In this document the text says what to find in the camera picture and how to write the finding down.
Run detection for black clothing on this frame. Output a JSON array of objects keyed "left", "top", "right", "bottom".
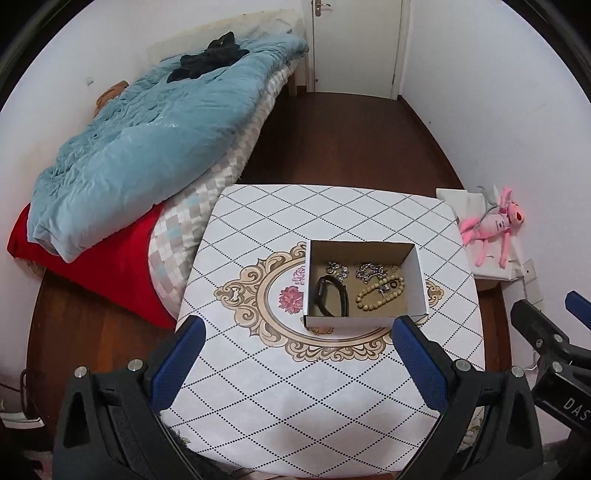
[{"left": 167, "top": 31, "right": 250, "bottom": 84}]

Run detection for pink plush toy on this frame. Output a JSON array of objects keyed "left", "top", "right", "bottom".
[{"left": 459, "top": 186, "right": 527, "bottom": 268}]

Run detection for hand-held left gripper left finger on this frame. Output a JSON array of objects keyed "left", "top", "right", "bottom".
[{"left": 53, "top": 315, "right": 206, "bottom": 480}]

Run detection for thick silver chain bracelet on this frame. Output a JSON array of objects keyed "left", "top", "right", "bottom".
[{"left": 355, "top": 263, "right": 399, "bottom": 284}]

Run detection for white diamond-pattern tablecloth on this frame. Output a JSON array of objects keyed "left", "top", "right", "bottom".
[{"left": 159, "top": 184, "right": 486, "bottom": 480}]

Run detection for brown plush toy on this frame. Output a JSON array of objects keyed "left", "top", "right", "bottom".
[{"left": 92, "top": 80, "right": 129, "bottom": 119}]

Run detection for white shoe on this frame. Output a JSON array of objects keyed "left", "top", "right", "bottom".
[{"left": 0, "top": 410, "right": 45, "bottom": 428}]

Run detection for red blanket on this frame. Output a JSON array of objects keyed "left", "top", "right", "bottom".
[{"left": 7, "top": 203, "right": 179, "bottom": 330}]

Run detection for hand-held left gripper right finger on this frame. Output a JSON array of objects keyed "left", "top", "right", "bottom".
[{"left": 392, "top": 315, "right": 544, "bottom": 480}]

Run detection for white cardboard box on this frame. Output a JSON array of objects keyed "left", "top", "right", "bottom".
[{"left": 302, "top": 239, "right": 430, "bottom": 330}]

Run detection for white door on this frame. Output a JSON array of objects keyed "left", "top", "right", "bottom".
[{"left": 300, "top": 0, "right": 413, "bottom": 100}]

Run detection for wooden bead bracelet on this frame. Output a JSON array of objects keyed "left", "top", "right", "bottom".
[{"left": 355, "top": 274, "right": 406, "bottom": 311}]

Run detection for white wall sockets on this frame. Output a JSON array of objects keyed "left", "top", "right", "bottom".
[{"left": 521, "top": 260, "right": 546, "bottom": 306}]

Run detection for light blue quilt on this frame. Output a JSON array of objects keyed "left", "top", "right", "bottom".
[{"left": 27, "top": 36, "right": 309, "bottom": 264}]

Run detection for black smart band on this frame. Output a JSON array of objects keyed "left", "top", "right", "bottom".
[{"left": 315, "top": 275, "right": 351, "bottom": 318}]

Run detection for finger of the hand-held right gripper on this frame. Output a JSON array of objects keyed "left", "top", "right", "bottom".
[
  {"left": 510, "top": 299, "right": 578, "bottom": 358},
  {"left": 566, "top": 291, "right": 591, "bottom": 330}
]

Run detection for checked bed sheet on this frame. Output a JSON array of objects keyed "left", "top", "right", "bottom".
[{"left": 148, "top": 65, "right": 301, "bottom": 320}]

